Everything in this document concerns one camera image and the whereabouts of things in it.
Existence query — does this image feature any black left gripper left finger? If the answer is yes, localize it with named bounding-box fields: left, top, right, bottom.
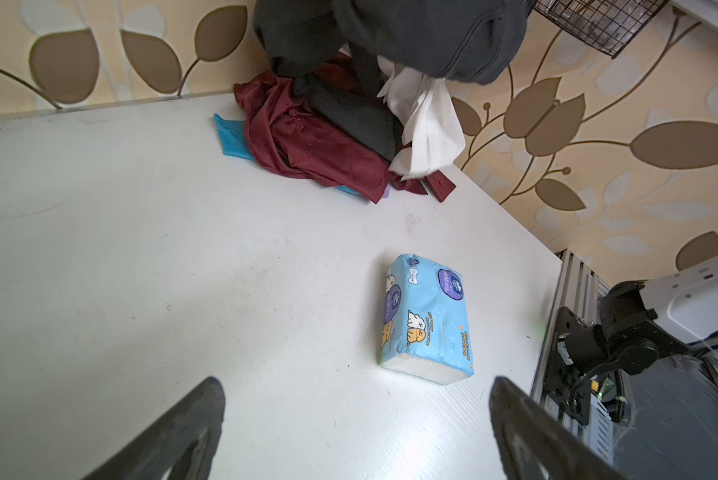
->
left=86, top=377, right=225, bottom=479

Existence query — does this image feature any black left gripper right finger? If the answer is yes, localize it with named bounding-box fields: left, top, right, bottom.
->
left=489, top=376, right=622, bottom=480

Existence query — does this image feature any dark grey cloth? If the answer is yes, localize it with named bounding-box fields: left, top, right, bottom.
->
left=253, top=0, right=535, bottom=161

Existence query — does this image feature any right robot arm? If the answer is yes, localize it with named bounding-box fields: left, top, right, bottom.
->
left=490, top=251, right=718, bottom=479

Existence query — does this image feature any teal cloth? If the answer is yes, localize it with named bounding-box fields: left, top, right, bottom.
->
left=214, top=115, right=388, bottom=202

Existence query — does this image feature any maroon cloth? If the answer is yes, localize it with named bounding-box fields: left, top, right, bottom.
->
left=215, top=48, right=465, bottom=203

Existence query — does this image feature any white cloth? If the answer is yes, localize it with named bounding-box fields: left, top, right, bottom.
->
left=377, top=56, right=465, bottom=181

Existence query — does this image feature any blue tissue pack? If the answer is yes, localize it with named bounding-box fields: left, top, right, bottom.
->
left=380, top=254, right=474, bottom=385

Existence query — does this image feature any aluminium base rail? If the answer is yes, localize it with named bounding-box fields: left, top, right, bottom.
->
left=531, top=250, right=615, bottom=465

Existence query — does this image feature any black wire basket right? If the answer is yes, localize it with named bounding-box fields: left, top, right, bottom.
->
left=534, top=0, right=668, bottom=58

